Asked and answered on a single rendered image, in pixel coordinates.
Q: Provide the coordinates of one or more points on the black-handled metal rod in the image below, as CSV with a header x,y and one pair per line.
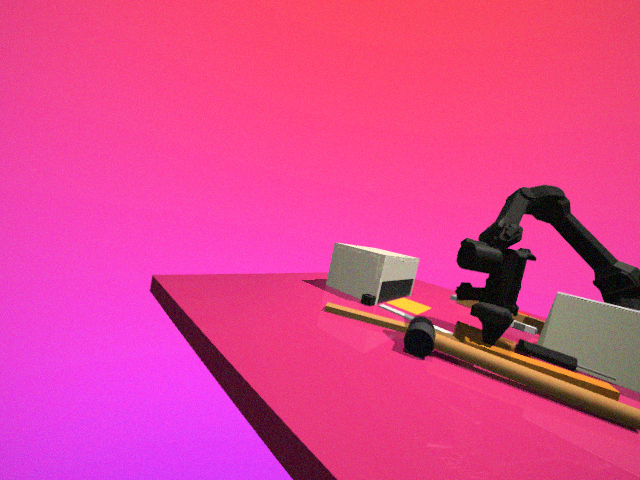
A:
x,y
554,357

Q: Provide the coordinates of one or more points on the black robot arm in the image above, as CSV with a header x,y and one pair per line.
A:
x,y
618,282

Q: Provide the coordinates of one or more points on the orange rod with dark cylindrical end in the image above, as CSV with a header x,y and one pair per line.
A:
x,y
420,340

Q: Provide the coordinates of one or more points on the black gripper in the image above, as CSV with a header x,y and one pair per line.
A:
x,y
495,314

